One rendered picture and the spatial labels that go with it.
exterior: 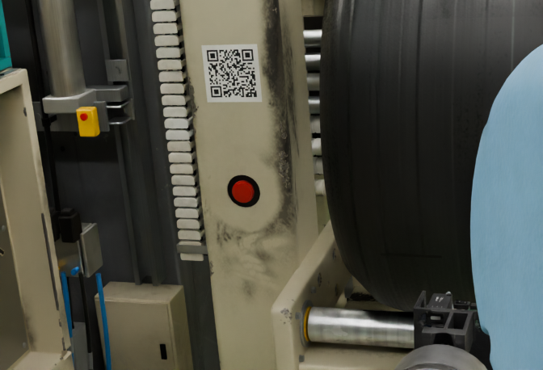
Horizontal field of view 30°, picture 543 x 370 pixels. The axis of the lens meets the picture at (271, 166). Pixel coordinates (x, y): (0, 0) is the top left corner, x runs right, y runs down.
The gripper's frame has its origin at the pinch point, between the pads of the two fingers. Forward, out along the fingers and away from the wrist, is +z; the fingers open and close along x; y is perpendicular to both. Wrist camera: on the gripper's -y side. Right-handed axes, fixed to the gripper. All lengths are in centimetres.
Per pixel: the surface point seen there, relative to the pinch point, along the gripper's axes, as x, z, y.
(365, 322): 15.1, 17.8, -6.3
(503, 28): -2.9, 4.1, 30.8
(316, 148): 33, 63, 7
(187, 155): 40.2, 23.7, 13.6
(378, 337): 13.4, 17.4, -7.9
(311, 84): 33, 63, 18
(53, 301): 52, 7, -2
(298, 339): 23.5, 16.0, -8.5
